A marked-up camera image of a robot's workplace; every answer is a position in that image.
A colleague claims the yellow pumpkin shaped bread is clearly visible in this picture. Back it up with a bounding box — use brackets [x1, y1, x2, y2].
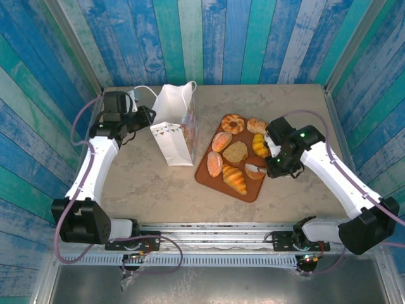
[252, 133, 270, 159]

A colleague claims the beige seeded bread slice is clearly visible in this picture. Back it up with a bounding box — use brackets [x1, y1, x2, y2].
[222, 141, 249, 165]

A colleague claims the white cartoon print paper bag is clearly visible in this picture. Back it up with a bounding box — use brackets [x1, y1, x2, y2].
[134, 80, 199, 167]

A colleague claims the golden croissant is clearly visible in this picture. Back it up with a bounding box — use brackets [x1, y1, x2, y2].
[221, 163, 248, 196]

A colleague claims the pale crusty roll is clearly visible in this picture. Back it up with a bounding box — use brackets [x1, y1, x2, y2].
[246, 118, 269, 136]

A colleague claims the orange sesame oval bun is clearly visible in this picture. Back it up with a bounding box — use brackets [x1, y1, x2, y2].
[211, 131, 234, 153]
[206, 151, 224, 178]

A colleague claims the ring shaped glazed bread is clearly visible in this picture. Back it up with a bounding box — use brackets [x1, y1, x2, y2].
[221, 113, 246, 134]

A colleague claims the brown plastic tray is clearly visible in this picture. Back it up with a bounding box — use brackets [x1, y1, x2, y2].
[194, 113, 273, 203]

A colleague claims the grey metal sheet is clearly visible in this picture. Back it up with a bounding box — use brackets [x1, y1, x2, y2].
[47, 265, 392, 304]

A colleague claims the crumpled clear tape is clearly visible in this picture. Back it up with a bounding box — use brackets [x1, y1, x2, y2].
[120, 274, 135, 293]

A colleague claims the thin black cable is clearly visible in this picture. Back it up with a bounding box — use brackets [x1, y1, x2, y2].
[287, 166, 306, 180]
[121, 129, 137, 146]

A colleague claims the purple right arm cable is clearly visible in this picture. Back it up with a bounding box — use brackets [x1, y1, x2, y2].
[283, 109, 405, 276]

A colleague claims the aluminium rail beam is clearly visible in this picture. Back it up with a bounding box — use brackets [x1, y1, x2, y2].
[139, 222, 298, 251]

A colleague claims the aluminium frame post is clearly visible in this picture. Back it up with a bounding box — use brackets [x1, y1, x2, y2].
[324, 0, 389, 92]
[44, 0, 105, 96]

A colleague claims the small circuit board with wires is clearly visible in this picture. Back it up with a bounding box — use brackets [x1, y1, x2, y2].
[299, 252, 321, 264]
[121, 251, 149, 264]

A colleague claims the white slotted cable duct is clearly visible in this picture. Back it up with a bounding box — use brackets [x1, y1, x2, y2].
[59, 254, 300, 269]

